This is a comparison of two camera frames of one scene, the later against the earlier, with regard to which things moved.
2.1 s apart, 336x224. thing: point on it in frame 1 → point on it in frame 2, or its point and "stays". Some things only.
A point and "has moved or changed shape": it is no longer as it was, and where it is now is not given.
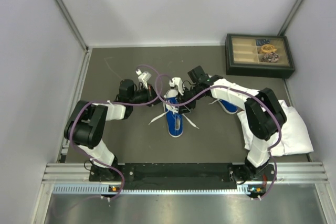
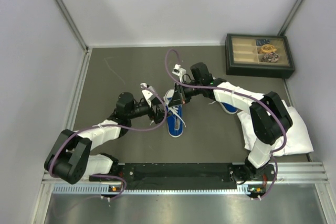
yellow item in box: x=268 y=48 stays
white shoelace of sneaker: x=171 y=110 has moved or changed shape
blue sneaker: x=173 y=117 stays
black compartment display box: x=262 y=56 stays
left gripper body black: x=142 y=95 → x=140 y=109
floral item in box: x=271 y=57 stays
